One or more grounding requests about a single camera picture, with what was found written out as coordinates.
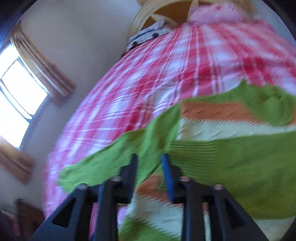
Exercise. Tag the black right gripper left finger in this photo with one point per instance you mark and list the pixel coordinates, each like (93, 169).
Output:
(90, 212)

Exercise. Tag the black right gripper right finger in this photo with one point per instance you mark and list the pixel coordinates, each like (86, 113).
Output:
(228, 219)

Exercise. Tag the green orange striped knit sweater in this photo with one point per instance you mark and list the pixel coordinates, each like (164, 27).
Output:
(243, 139)

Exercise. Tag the dark wooden furniture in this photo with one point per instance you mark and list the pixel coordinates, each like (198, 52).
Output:
(29, 218)

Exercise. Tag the tan window curtain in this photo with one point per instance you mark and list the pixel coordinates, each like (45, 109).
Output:
(56, 84)

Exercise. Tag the bright window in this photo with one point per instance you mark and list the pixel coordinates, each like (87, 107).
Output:
(22, 98)

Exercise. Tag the red white plaid bedspread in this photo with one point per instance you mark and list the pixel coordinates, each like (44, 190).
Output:
(188, 62)

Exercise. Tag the grey patterned pillow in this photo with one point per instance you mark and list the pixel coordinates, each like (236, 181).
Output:
(159, 28)

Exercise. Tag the cream wooden headboard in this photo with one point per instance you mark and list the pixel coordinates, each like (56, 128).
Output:
(175, 12)

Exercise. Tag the pink floral pillow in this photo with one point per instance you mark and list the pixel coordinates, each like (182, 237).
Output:
(215, 13)

